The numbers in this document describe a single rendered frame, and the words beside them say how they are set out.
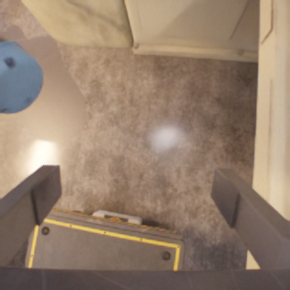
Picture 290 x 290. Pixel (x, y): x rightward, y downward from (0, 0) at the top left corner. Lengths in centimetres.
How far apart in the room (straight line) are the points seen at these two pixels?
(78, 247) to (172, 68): 112
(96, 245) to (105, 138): 62
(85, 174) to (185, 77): 87
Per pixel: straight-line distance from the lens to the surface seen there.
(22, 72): 26
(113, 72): 142
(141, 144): 124
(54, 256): 109
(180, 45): 140
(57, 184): 17
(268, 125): 61
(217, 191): 16
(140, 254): 97
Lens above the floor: 122
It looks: 81 degrees down
